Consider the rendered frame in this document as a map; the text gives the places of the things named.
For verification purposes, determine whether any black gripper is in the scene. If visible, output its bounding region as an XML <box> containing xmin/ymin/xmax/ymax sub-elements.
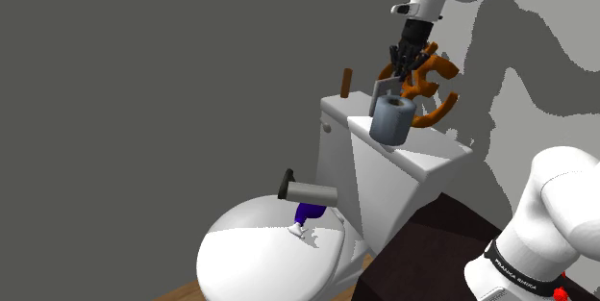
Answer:
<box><xmin>388</xmin><ymin>18</ymin><xmax>436</xmax><ymax>82</ymax></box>

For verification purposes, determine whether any orange curly sculpture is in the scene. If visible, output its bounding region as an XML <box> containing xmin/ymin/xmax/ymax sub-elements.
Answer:
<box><xmin>377</xmin><ymin>40</ymin><xmax>461</xmax><ymax>130</ymax></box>

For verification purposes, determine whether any grey toilet paper roll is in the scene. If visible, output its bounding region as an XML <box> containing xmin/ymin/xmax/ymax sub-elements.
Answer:
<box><xmin>368</xmin><ymin>94</ymin><xmax>418</xmax><ymax>147</ymax></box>

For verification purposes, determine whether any brown stick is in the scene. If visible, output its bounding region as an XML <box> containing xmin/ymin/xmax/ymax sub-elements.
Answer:
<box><xmin>339</xmin><ymin>67</ymin><xmax>354</xmax><ymax>100</ymax></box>

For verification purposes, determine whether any white toilet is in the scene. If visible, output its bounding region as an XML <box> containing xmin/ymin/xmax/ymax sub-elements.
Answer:
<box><xmin>195</xmin><ymin>90</ymin><xmax>474</xmax><ymax>301</ymax></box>

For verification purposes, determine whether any grey cylinder with black cap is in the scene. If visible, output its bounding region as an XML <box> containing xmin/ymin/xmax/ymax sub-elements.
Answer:
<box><xmin>277</xmin><ymin>167</ymin><xmax>339</xmax><ymax>209</ymax></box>

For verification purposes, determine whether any blue figure with white foot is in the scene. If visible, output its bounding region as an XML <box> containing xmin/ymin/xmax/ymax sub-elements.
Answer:
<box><xmin>287</xmin><ymin>202</ymin><xmax>328</xmax><ymax>240</ymax></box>

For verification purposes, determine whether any dark robot stand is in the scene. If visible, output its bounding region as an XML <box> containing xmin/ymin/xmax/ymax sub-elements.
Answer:
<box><xmin>351</xmin><ymin>191</ymin><xmax>600</xmax><ymax>301</ymax></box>

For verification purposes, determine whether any grey metal bracket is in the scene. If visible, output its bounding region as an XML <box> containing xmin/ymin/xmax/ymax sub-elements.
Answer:
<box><xmin>367</xmin><ymin>77</ymin><xmax>405</xmax><ymax>117</ymax></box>

